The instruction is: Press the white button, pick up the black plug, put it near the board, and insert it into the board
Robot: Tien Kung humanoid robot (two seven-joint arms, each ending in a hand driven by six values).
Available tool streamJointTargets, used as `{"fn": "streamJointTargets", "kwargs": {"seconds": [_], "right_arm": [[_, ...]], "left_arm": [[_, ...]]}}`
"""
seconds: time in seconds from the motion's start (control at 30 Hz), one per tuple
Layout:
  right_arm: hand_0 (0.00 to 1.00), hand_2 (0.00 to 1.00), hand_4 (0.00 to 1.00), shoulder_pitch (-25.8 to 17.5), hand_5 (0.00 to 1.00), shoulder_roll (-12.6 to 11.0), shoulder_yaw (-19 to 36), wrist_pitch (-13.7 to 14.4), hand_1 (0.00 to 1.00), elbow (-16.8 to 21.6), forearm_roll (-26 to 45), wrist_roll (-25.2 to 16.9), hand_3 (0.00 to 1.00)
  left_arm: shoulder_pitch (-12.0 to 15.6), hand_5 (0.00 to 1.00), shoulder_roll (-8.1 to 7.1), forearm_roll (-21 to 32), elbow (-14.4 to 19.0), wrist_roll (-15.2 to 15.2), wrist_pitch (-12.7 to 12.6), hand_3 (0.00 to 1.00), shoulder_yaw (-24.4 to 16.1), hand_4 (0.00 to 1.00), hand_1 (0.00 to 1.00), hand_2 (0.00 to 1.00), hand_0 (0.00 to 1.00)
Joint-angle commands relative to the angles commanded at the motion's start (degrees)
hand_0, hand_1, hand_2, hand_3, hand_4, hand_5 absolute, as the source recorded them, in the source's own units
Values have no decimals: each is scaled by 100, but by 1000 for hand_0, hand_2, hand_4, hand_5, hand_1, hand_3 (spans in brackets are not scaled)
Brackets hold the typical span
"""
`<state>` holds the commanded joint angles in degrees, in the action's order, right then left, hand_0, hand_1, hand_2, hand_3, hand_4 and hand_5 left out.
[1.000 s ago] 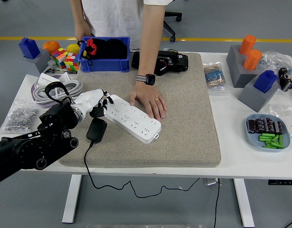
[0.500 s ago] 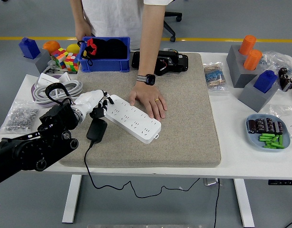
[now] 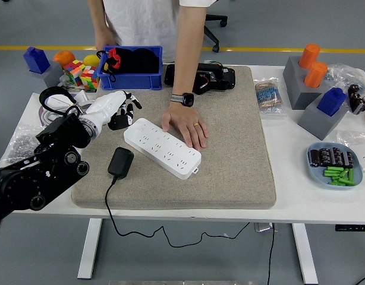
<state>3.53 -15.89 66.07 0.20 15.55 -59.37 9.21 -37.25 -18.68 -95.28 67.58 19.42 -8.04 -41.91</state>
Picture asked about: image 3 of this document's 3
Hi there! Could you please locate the person's left hand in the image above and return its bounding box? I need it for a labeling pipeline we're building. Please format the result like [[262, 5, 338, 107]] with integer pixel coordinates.
[[161, 102, 209, 151]]

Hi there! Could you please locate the person's right hand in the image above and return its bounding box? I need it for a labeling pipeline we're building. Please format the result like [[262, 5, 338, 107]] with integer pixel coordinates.
[[95, 27, 118, 53]]

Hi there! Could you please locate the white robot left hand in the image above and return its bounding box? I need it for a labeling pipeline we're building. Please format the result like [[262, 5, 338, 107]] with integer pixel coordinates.
[[86, 90, 143, 131]]

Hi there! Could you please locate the white power strip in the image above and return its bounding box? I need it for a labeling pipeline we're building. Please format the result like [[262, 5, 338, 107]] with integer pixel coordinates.
[[124, 118, 202, 180]]

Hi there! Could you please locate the black plug adapter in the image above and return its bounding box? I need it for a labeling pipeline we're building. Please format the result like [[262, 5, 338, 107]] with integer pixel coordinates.
[[107, 146, 135, 179]]

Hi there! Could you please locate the thin black plug cord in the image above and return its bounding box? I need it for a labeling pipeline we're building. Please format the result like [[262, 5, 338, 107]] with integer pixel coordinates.
[[104, 175, 250, 248]]

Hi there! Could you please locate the black wristwatch with striped band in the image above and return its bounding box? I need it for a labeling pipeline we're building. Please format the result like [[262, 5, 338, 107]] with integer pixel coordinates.
[[170, 92, 195, 107]]

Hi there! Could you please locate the yellow ball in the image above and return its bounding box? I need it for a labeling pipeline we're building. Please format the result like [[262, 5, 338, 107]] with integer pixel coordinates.
[[83, 54, 100, 68]]

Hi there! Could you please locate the colourful puzzle cube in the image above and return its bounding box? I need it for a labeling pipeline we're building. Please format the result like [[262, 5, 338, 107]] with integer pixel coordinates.
[[62, 59, 86, 87], [80, 65, 100, 90]]

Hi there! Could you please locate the blue plastic bin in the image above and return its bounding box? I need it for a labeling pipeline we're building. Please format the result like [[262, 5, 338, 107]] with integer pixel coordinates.
[[98, 45, 163, 91]]

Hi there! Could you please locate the person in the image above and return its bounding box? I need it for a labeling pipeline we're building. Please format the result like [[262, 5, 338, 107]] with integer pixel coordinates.
[[87, 0, 219, 151]]

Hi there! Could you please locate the black pouch with red trim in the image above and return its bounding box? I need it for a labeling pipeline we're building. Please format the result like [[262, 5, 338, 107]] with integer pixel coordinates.
[[96, 46, 160, 83]]

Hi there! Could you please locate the orange round object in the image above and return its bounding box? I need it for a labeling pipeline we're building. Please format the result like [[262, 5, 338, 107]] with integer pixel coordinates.
[[54, 50, 76, 69]]

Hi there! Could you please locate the white flat box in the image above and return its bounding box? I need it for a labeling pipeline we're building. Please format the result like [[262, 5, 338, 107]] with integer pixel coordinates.
[[48, 94, 76, 109]]

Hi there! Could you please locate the grey-brown mat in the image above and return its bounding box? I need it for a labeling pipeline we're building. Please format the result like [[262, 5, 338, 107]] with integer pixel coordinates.
[[71, 65, 277, 210]]

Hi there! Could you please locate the black mechanical device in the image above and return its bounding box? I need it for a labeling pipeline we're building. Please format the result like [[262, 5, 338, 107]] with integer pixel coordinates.
[[164, 61, 237, 96]]

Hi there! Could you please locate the purple plate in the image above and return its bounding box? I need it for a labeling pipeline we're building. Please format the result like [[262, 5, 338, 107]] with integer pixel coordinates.
[[38, 91, 79, 125]]

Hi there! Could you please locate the blue plastic block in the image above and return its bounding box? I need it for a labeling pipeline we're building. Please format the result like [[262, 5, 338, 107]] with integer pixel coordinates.
[[23, 46, 51, 74], [316, 87, 348, 116]]

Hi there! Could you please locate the clear bag of resistors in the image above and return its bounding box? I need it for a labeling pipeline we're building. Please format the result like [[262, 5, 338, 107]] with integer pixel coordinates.
[[253, 77, 287, 115]]

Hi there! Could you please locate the black office chair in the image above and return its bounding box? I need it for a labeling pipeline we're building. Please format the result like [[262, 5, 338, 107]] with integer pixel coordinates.
[[202, 14, 228, 53]]

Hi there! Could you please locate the clear bag of metal nuts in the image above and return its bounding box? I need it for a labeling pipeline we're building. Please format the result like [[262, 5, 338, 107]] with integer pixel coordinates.
[[0, 124, 49, 169]]

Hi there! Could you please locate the large grey block holder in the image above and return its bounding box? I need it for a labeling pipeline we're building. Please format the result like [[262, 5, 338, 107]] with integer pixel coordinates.
[[282, 55, 329, 110]]

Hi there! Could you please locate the dark brown capacitor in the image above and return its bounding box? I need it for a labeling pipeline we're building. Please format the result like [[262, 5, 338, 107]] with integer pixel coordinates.
[[319, 147, 333, 166], [309, 149, 322, 167], [331, 147, 344, 166], [342, 151, 355, 169]]

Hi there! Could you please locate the orange plastic cylinder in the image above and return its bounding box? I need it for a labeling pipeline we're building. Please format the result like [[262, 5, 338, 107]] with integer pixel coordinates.
[[303, 61, 328, 88], [298, 43, 321, 69]]

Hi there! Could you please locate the light blue plate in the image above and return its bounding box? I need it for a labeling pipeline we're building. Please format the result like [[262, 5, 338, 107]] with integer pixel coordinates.
[[306, 142, 364, 190]]

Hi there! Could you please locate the white table leg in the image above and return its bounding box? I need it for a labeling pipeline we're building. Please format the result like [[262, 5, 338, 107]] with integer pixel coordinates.
[[77, 218, 103, 280], [291, 223, 319, 285]]

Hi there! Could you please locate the clear bag of small parts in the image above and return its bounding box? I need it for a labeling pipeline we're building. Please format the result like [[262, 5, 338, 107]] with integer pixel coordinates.
[[323, 63, 365, 99]]

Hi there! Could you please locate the clear plastic bag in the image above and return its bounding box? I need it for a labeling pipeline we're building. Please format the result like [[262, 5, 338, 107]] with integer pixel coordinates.
[[336, 129, 365, 173]]

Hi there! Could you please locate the black table control panel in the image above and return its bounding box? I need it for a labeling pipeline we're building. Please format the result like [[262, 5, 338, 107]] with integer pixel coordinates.
[[335, 224, 365, 232]]

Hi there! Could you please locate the metal bracket under table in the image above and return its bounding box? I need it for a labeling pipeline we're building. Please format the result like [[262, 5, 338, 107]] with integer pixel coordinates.
[[253, 221, 279, 233]]

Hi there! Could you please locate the hanging black cable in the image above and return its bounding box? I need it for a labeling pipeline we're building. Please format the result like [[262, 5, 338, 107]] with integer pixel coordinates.
[[267, 222, 275, 285]]

